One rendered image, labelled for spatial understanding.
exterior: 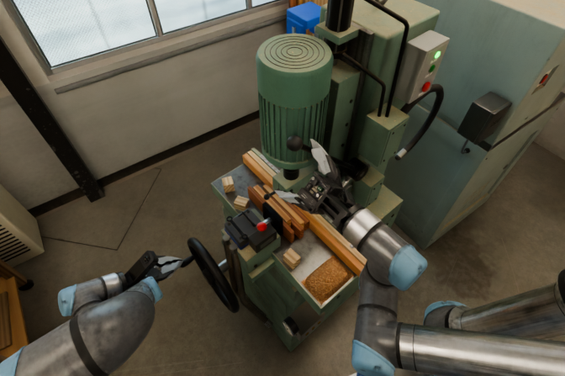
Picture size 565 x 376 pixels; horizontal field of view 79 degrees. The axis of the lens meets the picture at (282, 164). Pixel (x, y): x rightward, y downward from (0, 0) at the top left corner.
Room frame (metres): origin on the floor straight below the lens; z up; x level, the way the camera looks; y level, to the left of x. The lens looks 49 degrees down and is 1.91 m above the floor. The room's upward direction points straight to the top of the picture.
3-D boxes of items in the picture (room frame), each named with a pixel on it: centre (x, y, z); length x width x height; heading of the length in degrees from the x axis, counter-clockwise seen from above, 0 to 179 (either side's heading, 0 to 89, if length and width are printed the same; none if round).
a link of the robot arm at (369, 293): (0.28, -0.20, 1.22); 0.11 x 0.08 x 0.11; 164
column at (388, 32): (0.88, -0.25, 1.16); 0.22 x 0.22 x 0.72; 40
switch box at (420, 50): (0.79, -0.36, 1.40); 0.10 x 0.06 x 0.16; 130
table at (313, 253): (0.60, 0.04, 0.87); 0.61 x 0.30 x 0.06; 40
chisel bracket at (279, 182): (0.70, -0.04, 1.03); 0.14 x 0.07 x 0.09; 130
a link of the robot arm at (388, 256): (0.29, -0.21, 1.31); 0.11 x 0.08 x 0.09; 40
